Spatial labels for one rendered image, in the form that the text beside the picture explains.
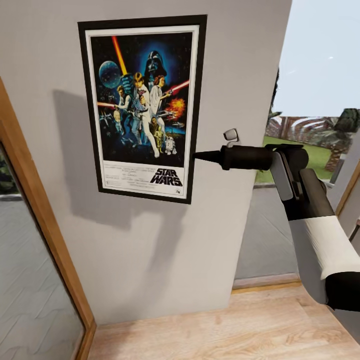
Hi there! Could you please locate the poster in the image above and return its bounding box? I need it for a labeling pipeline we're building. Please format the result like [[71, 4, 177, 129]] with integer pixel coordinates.
[[77, 14, 208, 205]]

